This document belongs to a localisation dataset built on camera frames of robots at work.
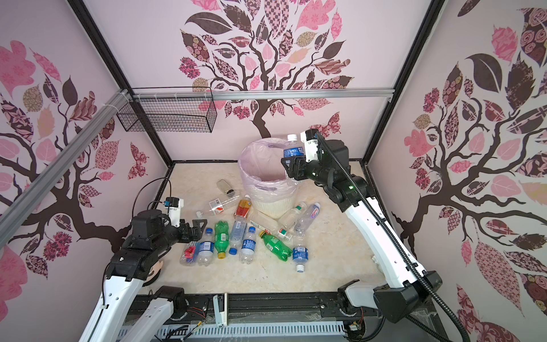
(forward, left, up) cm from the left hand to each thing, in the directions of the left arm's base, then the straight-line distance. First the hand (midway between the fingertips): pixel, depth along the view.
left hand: (195, 226), depth 73 cm
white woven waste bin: (+13, -28, -10) cm, 33 cm away
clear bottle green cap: (+12, -35, -18) cm, 41 cm away
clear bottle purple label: (+13, -43, -18) cm, 49 cm away
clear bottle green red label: (+9, -24, -17) cm, 30 cm away
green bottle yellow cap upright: (+1, -6, -15) cm, 16 cm away
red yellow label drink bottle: (+16, -13, -14) cm, 25 cm away
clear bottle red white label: (+17, -1, -14) cm, 22 cm away
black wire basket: (+51, +20, +15) cm, 57 cm away
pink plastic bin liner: (+33, -23, -8) cm, 41 cm away
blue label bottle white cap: (-6, -38, -14) cm, 41 cm away
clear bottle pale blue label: (+5, -12, -14) cm, 20 cm away
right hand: (+13, -33, +21) cm, 41 cm away
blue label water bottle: (-3, 0, -15) cm, 16 cm away
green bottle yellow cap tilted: (-2, -28, -14) cm, 32 cm away
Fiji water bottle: (-5, +6, -15) cm, 16 cm away
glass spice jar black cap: (+31, -2, -17) cm, 36 cm away
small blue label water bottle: (-2, -18, -14) cm, 23 cm away
